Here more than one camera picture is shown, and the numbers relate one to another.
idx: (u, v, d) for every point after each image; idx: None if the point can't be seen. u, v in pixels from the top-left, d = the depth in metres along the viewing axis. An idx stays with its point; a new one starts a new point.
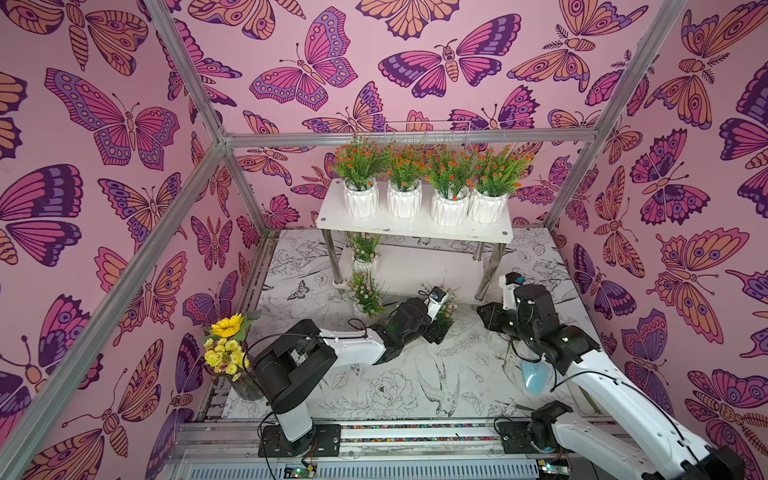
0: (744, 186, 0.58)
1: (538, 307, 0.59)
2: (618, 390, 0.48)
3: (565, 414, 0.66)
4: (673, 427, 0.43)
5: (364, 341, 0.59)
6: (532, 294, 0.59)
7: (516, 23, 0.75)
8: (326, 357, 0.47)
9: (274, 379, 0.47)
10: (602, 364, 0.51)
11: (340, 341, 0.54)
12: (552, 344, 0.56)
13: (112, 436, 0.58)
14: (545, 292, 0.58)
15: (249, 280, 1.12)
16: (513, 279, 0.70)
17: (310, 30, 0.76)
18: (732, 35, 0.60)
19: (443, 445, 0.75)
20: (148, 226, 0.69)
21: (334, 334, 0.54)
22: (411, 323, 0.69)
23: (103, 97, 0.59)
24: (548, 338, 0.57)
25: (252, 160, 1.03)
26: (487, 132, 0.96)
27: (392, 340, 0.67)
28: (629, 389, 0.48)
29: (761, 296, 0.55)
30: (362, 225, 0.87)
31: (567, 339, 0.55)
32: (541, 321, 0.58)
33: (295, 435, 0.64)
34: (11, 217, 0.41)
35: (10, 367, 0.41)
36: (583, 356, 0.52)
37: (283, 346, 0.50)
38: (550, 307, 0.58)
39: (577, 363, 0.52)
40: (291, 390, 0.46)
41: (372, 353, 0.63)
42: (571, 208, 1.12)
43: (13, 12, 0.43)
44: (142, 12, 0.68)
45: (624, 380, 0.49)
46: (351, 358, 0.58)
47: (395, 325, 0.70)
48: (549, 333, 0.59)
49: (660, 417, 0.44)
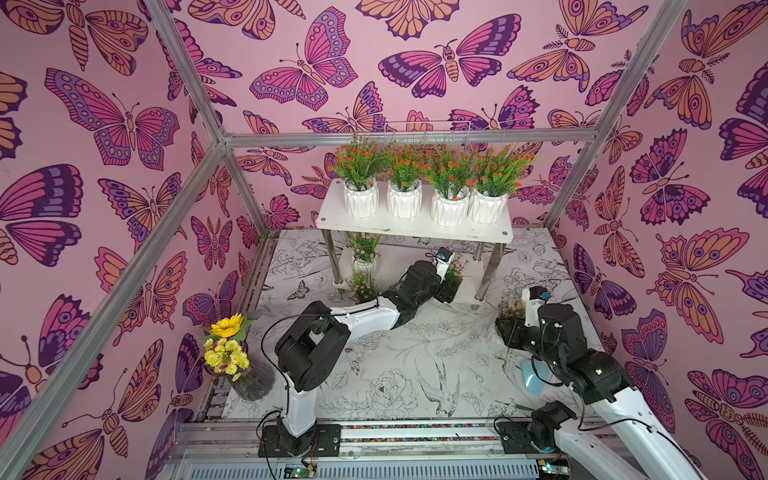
0: (744, 186, 0.58)
1: (565, 331, 0.54)
2: (652, 438, 0.45)
3: (569, 422, 0.65)
4: None
5: (376, 310, 0.61)
6: (560, 314, 0.54)
7: (516, 23, 0.75)
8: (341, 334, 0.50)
9: (298, 360, 0.51)
10: (637, 405, 0.47)
11: (353, 314, 0.56)
12: (580, 372, 0.51)
13: (112, 436, 0.58)
14: (574, 314, 0.54)
15: (249, 280, 1.12)
16: (537, 294, 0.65)
17: (310, 30, 0.76)
18: (732, 35, 0.60)
19: (443, 445, 0.75)
20: (148, 225, 0.69)
21: (345, 309, 0.56)
22: (422, 284, 0.70)
23: (103, 97, 0.59)
24: (576, 367, 0.52)
25: (252, 160, 1.03)
26: (487, 132, 0.96)
27: (405, 302, 0.70)
28: (664, 441, 0.44)
29: (762, 296, 0.55)
30: (362, 225, 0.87)
31: (600, 372, 0.50)
32: (568, 346, 0.54)
33: (299, 430, 0.64)
34: (11, 217, 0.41)
35: (10, 366, 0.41)
36: (617, 395, 0.48)
37: (299, 329, 0.52)
38: (579, 332, 0.53)
39: (610, 402, 0.48)
40: (314, 368, 0.49)
41: (386, 318, 0.64)
42: (571, 208, 1.12)
43: (13, 12, 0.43)
44: (142, 12, 0.68)
45: (658, 426, 0.46)
46: (366, 328, 0.60)
47: (406, 287, 0.72)
48: (576, 361, 0.55)
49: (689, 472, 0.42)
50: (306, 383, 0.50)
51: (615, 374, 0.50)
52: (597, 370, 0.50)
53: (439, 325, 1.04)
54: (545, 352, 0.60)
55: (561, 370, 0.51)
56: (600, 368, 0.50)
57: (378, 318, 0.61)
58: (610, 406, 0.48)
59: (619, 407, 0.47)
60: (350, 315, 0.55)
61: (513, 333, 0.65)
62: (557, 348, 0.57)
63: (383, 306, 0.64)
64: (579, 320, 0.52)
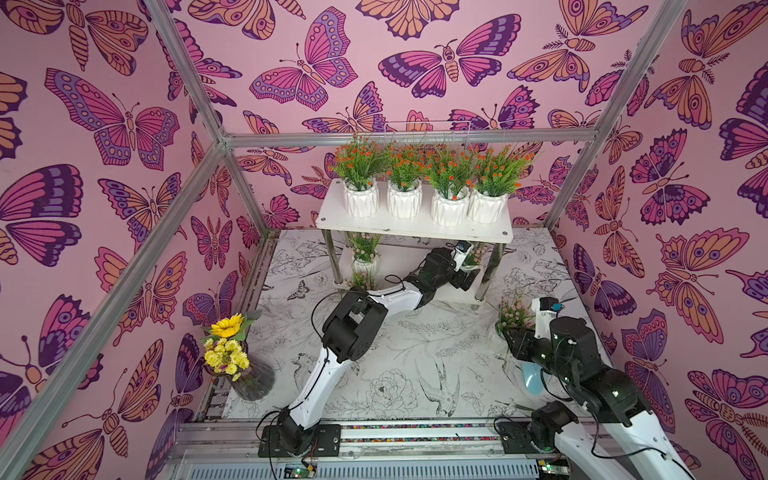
0: (744, 186, 0.58)
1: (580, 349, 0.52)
2: (664, 463, 0.44)
3: (571, 424, 0.65)
4: None
5: (403, 292, 0.70)
6: (573, 331, 0.52)
7: (516, 23, 0.75)
8: (381, 312, 0.59)
9: (345, 335, 0.60)
10: (652, 431, 0.46)
11: (385, 296, 0.65)
12: (594, 392, 0.50)
13: (112, 436, 0.58)
14: (589, 332, 0.51)
15: (249, 280, 1.12)
16: (548, 306, 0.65)
17: (311, 30, 0.76)
18: (732, 35, 0.60)
19: (443, 445, 0.75)
20: (148, 225, 0.69)
21: (379, 292, 0.65)
22: (440, 269, 0.79)
23: (104, 97, 0.59)
24: (589, 386, 0.50)
25: (252, 160, 1.03)
26: (487, 132, 0.96)
27: (425, 286, 0.79)
28: (678, 468, 0.44)
29: (762, 296, 0.55)
30: (363, 225, 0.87)
31: (617, 394, 0.48)
32: (582, 364, 0.52)
33: (308, 420, 0.65)
34: (11, 217, 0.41)
35: (10, 367, 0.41)
36: (633, 420, 0.46)
37: (344, 308, 0.62)
38: (593, 348, 0.51)
39: (627, 427, 0.46)
40: (361, 341, 0.58)
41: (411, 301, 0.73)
42: (571, 208, 1.12)
43: (13, 12, 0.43)
44: (142, 12, 0.68)
45: (674, 455, 0.45)
46: (396, 308, 0.68)
47: (426, 272, 0.81)
48: (588, 378, 0.53)
49: None
50: (353, 354, 0.59)
51: (631, 396, 0.48)
52: (615, 391, 0.48)
53: (439, 325, 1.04)
54: (556, 366, 0.58)
55: (574, 388, 0.53)
56: (617, 389, 0.49)
57: (405, 300, 0.70)
58: (626, 430, 0.46)
59: (635, 432, 0.46)
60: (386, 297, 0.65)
61: (522, 344, 0.63)
62: (571, 365, 0.55)
63: (411, 289, 0.73)
64: (593, 337, 0.50)
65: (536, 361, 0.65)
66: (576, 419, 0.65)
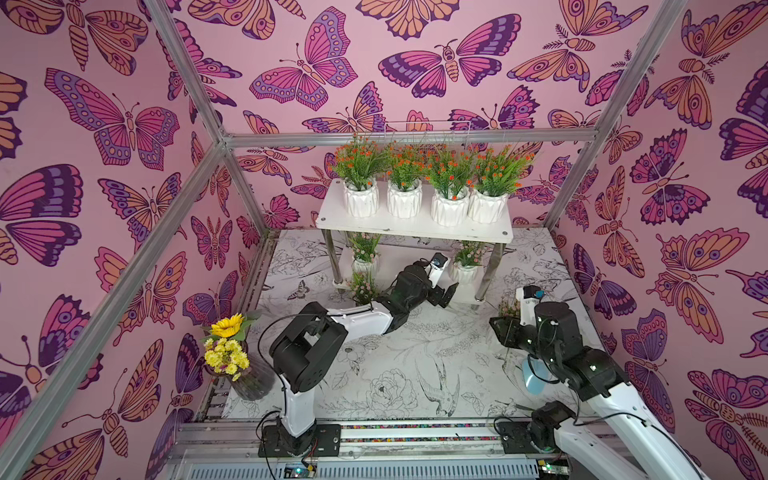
0: (744, 186, 0.58)
1: (562, 329, 0.55)
2: (646, 432, 0.45)
3: (569, 420, 0.65)
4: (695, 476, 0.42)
5: (371, 313, 0.62)
6: (556, 313, 0.55)
7: (516, 23, 0.75)
8: (338, 337, 0.50)
9: (294, 362, 0.50)
10: (631, 400, 0.48)
11: (348, 316, 0.56)
12: (575, 369, 0.52)
13: (112, 435, 0.58)
14: (571, 313, 0.54)
15: (249, 280, 1.12)
16: (531, 293, 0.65)
17: (311, 30, 0.76)
18: (732, 35, 0.60)
19: (443, 445, 0.75)
20: (148, 225, 0.69)
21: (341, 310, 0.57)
22: (413, 289, 0.71)
23: (103, 97, 0.59)
24: (572, 364, 0.53)
25: (253, 160, 1.03)
26: (487, 132, 0.96)
27: (397, 308, 0.70)
28: (658, 434, 0.45)
29: (762, 296, 0.55)
30: (362, 225, 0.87)
31: (595, 368, 0.51)
32: (564, 344, 0.54)
33: (298, 430, 0.64)
34: (12, 217, 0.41)
35: (10, 367, 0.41)
36: (611, 390, 0.49)
37: (295, 329, 0.52)
38: (575, 329, 0.54)
39: (605, 398, 0.48)
40: (311, 369, 0.49)
41: (379, 323, 0.65)
42: (572, 208, 1.12)
43: (13, 12, 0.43)
44: (142, 12, 0.68)
45: (653, 421, 0.46)
46: (362, 331, 0.61)
47: (398, 292, 0.72)
48: (572, 358, 0.56)
49: (684, 464, 0.43)
50: (302, 385, 0.50)
51: (610, 371, 0.51)
52: (592, 366, 0.51)
53: (439, 325, 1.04)
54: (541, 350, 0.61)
55: (557, 366, 0.56)
56: (595, 364, 0.51)
57: (371, 321, 0.61)
58: (605, 402, 0.48)
59: (616, 406, 0.47)
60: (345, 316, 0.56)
61: (509, 331, 0.66)
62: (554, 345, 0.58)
63: (380, 309, 0.66)
64: (575, 318, 0.53)
65: (524, 347, 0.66)
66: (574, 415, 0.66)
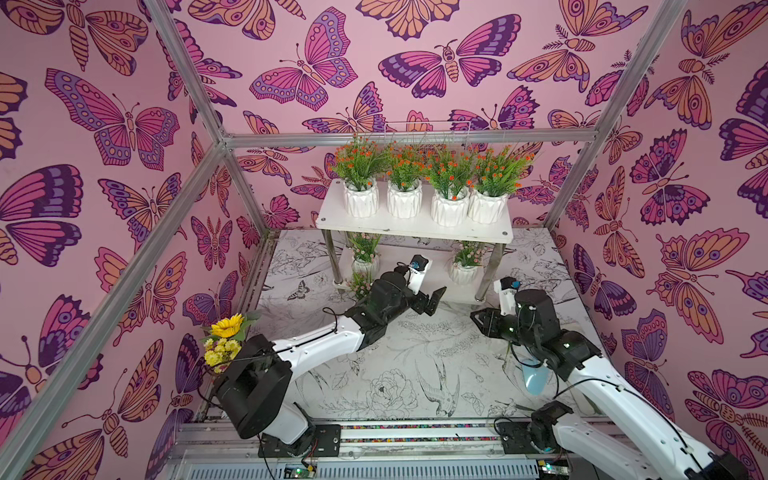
0: (744, 186, 0.58)
1: (540, 312, 0.58)
2: (621, 397, 0.48)
3: (566, 416, 0.65)
4: (676, 435, 0.43)
5: (332, 337, 0.55)
6: (533, 298, 0.59)
7: (516, 23, 0.75)
8: (281, 375, 0.44)
9: (236, 405, 0.45)
10: (605, 370, 0.51)
11: (300, 348, 0.49)
12: (553, 350, 0.56)
13: (112, 436, 0.58)
14: (547, 297, 0.58)
15: (249, 280, 1.12)
16: (508, 284, 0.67)
17: (311, 30, 0.76)
18: (732, 36, 0.60)
19: (443, 445, 0.75)
20: (148, 226, 0.69)
21: (290, 342, 0.50)
22: (390, 300, 0.63)
23: (104, 97, 0.59)
24: (550, 346, 0.56)
25: (253, 160, 1.03)
26: (487, 132, 0.96)
27: (374, 321, 0.63)
28: (632, 397, 0.47)
29: (762, 296, 0.55)
30: (362, 225, 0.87)
31: (569, 345, 0.55)
32: (542, 327, 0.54)
33: (293, 438, 0.65)
34: (12, 217, 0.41)
35: (10, 367, 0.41)
36: (584, 363, 0.52)
37: (237, 368, 0.46)
38: (551, 312, 0.58)
39: (579, 370, 0.52)
40: (252, 415, 0.44)
41: (344, 345, 0.58)
42: (572, 208, 1.12)
43: (13, 12, 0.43)
44: (142, 12, 0.68)
45: (627, 386, 0.49)
46: (321, 358, 0.54)
47: (374, 303, 0.64)
48: (549, 340, 0.59)
49: (664, 424, 0.44)
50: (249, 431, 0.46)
51: (583, 347, 0.54)
52: (566, 343, 0.55)
53: (439, 325, 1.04)
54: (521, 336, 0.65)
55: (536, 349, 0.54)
56: (569, 342, 0.55)
57: (334, 347, 0.55)
58: (580, 375, 0.52)
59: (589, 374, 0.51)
60: (296, 348, 0.49)
61: (491, 323, 0.69)
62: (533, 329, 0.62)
63: (346, 332, 0.57)
64: (551, 302, 0.57)
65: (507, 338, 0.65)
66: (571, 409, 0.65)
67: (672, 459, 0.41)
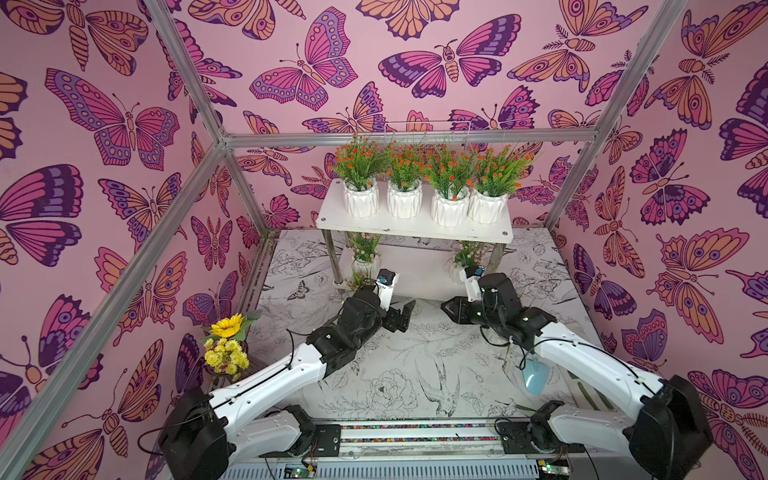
0: (745, 186, 0.58)
1: (502, 293, 0.62)
2: (577, 350, 0.52)
3: (558, 408, 0.67)
4: (629, 371, 0.46)
5: (286, 375, 0.50)
6: (495, 282, 0.63)
7: (516, 23, 0.75)
8: (215, 435, 0.40)
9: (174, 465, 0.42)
10: (560, 332, 0.55)
11: (242, 396, 0.45)
12: (517, 327, 0.60)
13: (112, 436, 0.58)
14: (506, 280, 0.62)
15: (249, 280, 1.12)
16: (472, 272, 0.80)
17: (311, 31, 0.76)
18: (732, 35, 0.60)
19: (443, 445, 0.75)
20: (148, 226, 0.69)
21: (233, 389, 0.46)
22: (361, 320, 0.59)
23: (103, 97, 0.59)
24: (514, 324, 0.61)
25: (253, 160, 1.03)
26: (487, 132, 0.96)
27: (342, 343, 0.58)
28: (586, 348, 0.51)
29: (762, 296, 0.55)
30: (362, 225, 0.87)
31: (528, 318, 0.60)
32: (505, 306, 0.62)
33: (287, 444, 0.64)
34: (12, 217, 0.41)
35: (10, 367, 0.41)
36: (541, 329, 0.57)
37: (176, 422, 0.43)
38: (511, 292, 0.62)
39: (538, 337, 0.56)
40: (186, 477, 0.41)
41: (303, 379, 0.53)
42: (572, 208, 1.12)
43: (13, 12, 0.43)
44: (142, 12, 0.68)
45: (580, 340, 0.53)
46: (273, 399, 0.50)
47: (343, 322, 0.59)
48: (513, 317, 0.64)
49: (618, 365, 0.48)
50: None
51: (540, 317, 0.59)
52: (525, 317, 0.60)
53: (439, 325, 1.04)
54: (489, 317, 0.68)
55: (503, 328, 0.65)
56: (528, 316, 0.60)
57: (286, 386, 0.50)
58: (541, 341, 0.56)
59: (549, 341, 0.55)
60: (235, 399, 0.45)
61: (461, 310, 0.73)
62: (498, 309, 0.66)
63: (303, 365, 0.52)
64: (509, 284, 0.61)
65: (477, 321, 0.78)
66: (562, 404, 0.67)
67: (629, 392, 0.44)
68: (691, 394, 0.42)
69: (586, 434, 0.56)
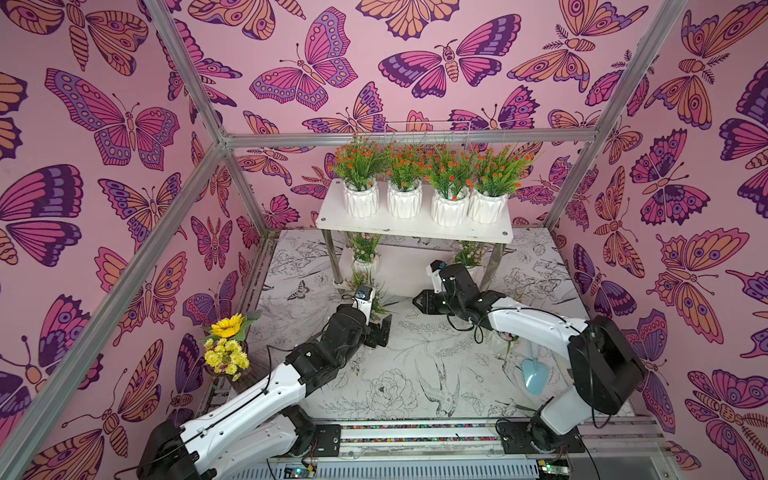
0: (745, 186, 0.58)
1: (459, 280, 0.70)
2: (520, 313, 0.58)
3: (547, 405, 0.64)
4: (561, 321, 0.52)
5: (260, 402, 0.49)
6: (451, 271, 0.70)
7: (516, 23, 0.75)
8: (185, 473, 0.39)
9: None
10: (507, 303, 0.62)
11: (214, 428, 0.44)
12: (474, 308, 0.67)
13: (112, 436, 0.58)
14: (462, 268, 0.68)
15: (249, 280, 1.12)
16: (436, 266, 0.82)
17: (311, 31, 0.76)
18: (732, 35, 0.60)
19: (443, 445, 0.75)
20: (148, 226, 0.69)
21: (206, 421, 0.45)
22: (347, 338, 0.59)
23: (104, 97, 0.59)
24: (472, 306, 0.67)
25: (252, 160, 1.03)
26: (487, 132, 0.96)
27: (327, 361, 0.57)
28: (528, 310, 0.58)
29: (762, 296, 0.55)
30: (362, 225, 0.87)
31: (482, 299, 0.67)
32: (464, 291, 0.69)
33: (285, 448, 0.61)
34: (12, 217, 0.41)
35: (10, 367, 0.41)
36: (494, 304, 0.64)
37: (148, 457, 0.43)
38: (468, 279, 0.69)
39: (491, 312, 0.63)
40: None
41: (281, 403, 0.52)
42: (571, 208, 1.12)
43: (13, 12, 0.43)
44: (142, 12, 0.68)
45: (522, 305, 0.60)
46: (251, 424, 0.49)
47: (328, 339, 0.59)
48: (471, 300, 0.70)
49: (551, 317, 0.54)
50: None
51: (492, 296, 0.66)
52: (481, 299, 0.67)
53: (439, 325, 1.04)
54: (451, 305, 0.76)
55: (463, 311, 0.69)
56: (482, 297, 0.67)
57: (265, 411, 0.50)
58: (494, 316, 0.62)
59: (499, 311, 0.61)
60: (207, 431, 0.44)
61: (428, 302, 0.79)
62: (457, 295, 0.74)
63: (280, 388, 0.51)
64: (466, 272, 0.69)
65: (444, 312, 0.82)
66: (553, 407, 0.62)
67: (561, 337, 0.50)
68: (613, 330, 0.48)
69: (565, 410, 0.58)
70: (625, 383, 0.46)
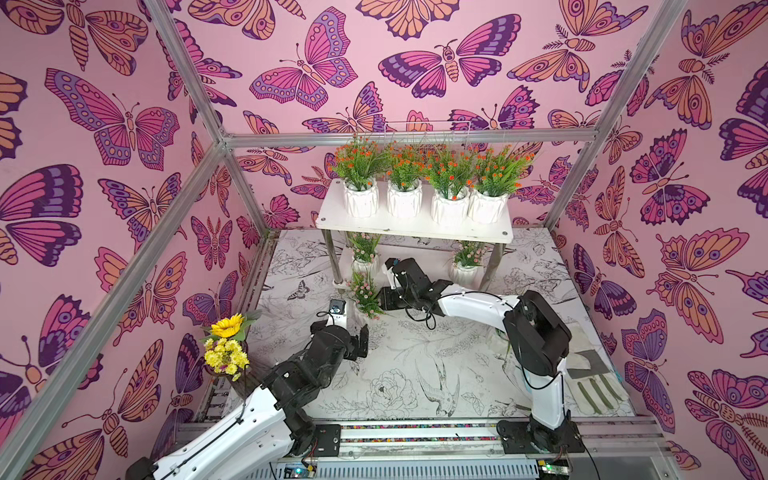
0: (745, 186, 0.58)
1: (410, 272, 0.74)
2: (465, 297, 0.64)
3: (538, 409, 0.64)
4: (498, 299, 0.58)
5: (235, 430, 0.48)
6: (403, 266, 0.74)
7: (516, 23, 0.75)
8: None
9: None
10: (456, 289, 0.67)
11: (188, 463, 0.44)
12: (426, 298, 0.71)
13: (112, 436, 0.58)
14: (413, 261, 0.73)
15: (249, 280, 1.12)
16: (391, 263, 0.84)
17: (311, 31, 0.76)
18: (732, 35, 0.60)
19: (443, 445, 0.75)
20: (148, 225, 0.69)
21: (180, 456, 0.45)
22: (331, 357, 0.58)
23: (104, 97, 0.59)
24: (424, 296, 0.72)
25: (252, 160, 1.03)
26: (487, 132, 0.96)
27: (307, 380, 0.55)
28: (470, 293, 0.64)
29: (762, 296, 0.55)
30: (362, 225, 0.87)
31: (433, 288, 0.71)
32: (415, 282, 0.74)
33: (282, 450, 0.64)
34: (12, 217, 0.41)
35: (10, 367, 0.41)
36: (443, 293, 0.68)
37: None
38: (419, 272, 0.74)
39: (441, 299, 0.68)
40: None
41: (260, 429, 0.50)
42: (571, 208, 1.12)
43: (13, 12, 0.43)
44: (142, 12, 0.68)
45: (465, 289, 0.66)
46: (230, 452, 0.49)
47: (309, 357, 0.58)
48: (423, 291, 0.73)
49: (490, 298, 0.60)
50: None
51: (440, 284, 0.72)
52: (431, 289, 0.71)
53: (439, 325, 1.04)
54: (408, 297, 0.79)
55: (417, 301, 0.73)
56: (432, 286, 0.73)
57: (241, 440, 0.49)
58: (444, 302, 0.67)
59: (447, 297, 0.67)
60: (180, 468, 0.44)
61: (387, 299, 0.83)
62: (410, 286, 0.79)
63: (255, 417, 0.50)
64: (416, 265, 0.73)
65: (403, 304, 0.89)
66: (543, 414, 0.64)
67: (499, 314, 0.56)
68: (541, 301, 0.54)
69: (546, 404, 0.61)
70: (553, 348, 0.52)
